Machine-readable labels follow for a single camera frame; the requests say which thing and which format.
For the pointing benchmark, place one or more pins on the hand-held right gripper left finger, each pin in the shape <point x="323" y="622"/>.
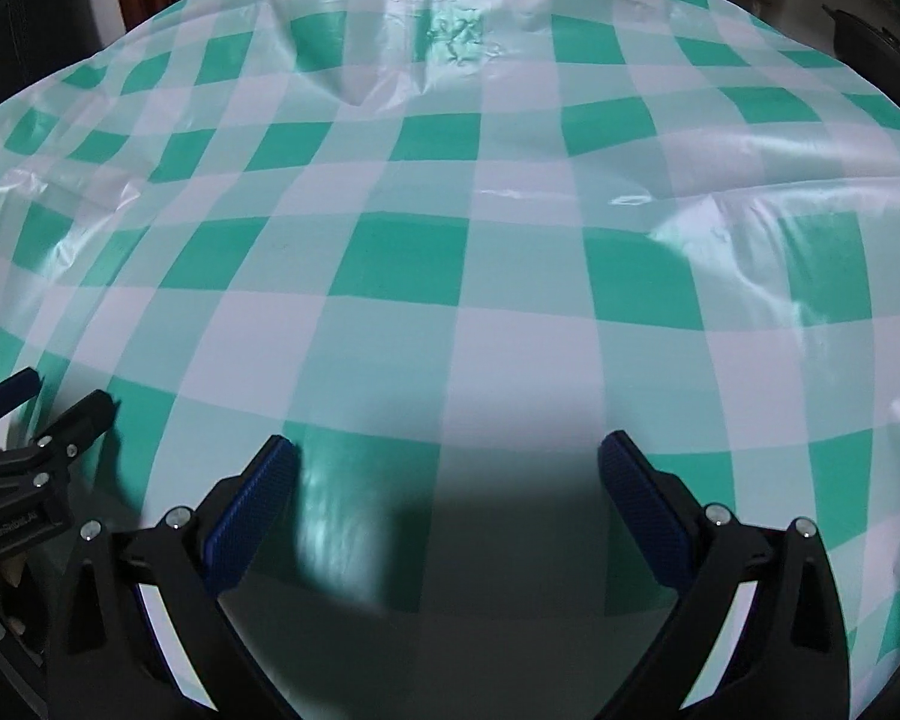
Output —
<point x="247" y="514"/>

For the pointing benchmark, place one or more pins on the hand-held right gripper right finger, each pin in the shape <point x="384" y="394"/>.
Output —
<point x="645" y="514"/>

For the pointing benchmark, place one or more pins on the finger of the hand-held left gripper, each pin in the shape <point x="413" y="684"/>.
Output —
<point x="11" y="390"/>
<point x="82" y="420"/>

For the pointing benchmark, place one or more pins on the green white checkered tablecloth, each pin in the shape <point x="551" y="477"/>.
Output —
<point x="450" y="240"/>

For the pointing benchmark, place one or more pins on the black pan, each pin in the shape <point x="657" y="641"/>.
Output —
<point x="870" y="37"/>

